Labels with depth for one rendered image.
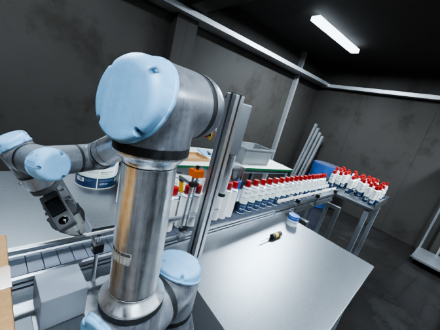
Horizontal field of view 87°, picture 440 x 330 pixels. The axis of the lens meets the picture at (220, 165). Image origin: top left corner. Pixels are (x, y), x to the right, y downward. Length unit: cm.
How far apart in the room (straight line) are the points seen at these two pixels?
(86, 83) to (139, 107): 297
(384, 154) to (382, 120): 64
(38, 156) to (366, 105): 533
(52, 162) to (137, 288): 34
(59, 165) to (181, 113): 39
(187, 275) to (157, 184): 28
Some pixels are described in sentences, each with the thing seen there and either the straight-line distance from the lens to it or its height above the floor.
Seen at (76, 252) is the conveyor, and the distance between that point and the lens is 94.
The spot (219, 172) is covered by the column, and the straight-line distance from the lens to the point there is 85.
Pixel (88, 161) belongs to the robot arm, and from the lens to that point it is 70.
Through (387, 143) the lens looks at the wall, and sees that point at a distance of 526.
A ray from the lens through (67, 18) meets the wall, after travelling 326.
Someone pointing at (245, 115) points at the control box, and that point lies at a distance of 85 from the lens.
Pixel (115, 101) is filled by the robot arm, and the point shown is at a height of 142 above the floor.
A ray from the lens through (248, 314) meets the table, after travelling 91.
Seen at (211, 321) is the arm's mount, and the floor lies 86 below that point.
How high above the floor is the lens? 146
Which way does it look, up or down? 15 degrees down
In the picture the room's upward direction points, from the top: 15 degrees clockwise
